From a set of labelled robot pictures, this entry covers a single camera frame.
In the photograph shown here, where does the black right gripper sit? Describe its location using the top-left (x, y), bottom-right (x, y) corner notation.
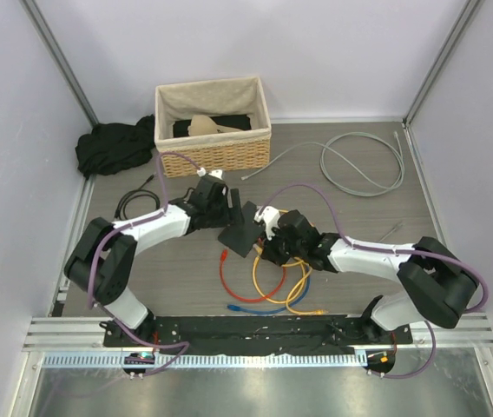
top-left (261, 222), bottom-right (306, 266)

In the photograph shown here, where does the black network switch box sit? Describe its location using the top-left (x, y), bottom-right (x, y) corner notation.
top-left (218, 201), bottom-right (266, 258)

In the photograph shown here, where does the yellow ethernet cable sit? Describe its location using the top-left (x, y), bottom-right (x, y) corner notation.
top-left (252, 245), bottom-right (308, 305)
top-left (279, 210), bottom-right (317, 268)
top-left (285, 258), bottom-right (330, 316)

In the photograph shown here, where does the red ethernet cable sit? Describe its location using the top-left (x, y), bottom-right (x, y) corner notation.
top-left (218, 248), bottom-right (286, 303)

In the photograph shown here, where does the blue ethernet cable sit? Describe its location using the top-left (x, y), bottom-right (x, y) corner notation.
top-left (227, 273), bottom-right (312, 314)

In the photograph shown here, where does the black ethernet cable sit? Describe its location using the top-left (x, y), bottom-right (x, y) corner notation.
top-left (114, 175), bottom-right (161, 222)

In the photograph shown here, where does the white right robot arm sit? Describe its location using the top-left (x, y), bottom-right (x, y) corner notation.
top-left (254, 207), bottom-right (479, 343)

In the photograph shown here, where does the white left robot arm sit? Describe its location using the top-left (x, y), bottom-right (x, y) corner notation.
top-left (64, 174), bottom-right (242, 347)

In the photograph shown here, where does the wicker basket with liner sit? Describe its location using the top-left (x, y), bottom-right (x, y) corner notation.
top-left (154, 76), bottom-right (272, 177)

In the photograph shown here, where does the black cloth in basket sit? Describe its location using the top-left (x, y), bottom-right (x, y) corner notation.
top-left (173, 115), bottom-right (252, 138)

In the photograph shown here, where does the beige object in basket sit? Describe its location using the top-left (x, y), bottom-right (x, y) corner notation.
top-left (187, 115), bottom-right (240, 136)

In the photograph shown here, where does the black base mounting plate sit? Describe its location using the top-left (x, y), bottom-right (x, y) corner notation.
top-left (102, 314), bottom-right (412, 355)

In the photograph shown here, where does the black cloth pile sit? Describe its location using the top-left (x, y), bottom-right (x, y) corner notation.
top-left (75, 115), bottom-right (155, 178)

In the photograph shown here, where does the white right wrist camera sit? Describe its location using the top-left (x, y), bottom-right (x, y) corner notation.
top-left (253, 206), bottom-right (280, 241)

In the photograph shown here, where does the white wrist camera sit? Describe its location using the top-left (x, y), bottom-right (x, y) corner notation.
top-left (196, 167), bottom-right (224, 180)
top-left (253, 206), bottom-right (280, 241)

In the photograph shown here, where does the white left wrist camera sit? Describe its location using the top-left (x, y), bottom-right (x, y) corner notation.
top-left (196, 167), bottom-right (224, 180)

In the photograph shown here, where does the long grey ethernet cable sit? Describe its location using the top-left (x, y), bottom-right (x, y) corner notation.
top-left (240, 129), bottom-right (405, 197)

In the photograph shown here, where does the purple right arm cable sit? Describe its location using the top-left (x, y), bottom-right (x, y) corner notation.
top-left (263, 183), bottom-right (490, 379)

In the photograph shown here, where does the aluminium front rail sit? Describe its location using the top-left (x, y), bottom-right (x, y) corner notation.
top-left (23, 314), bottom-right (493, 370)

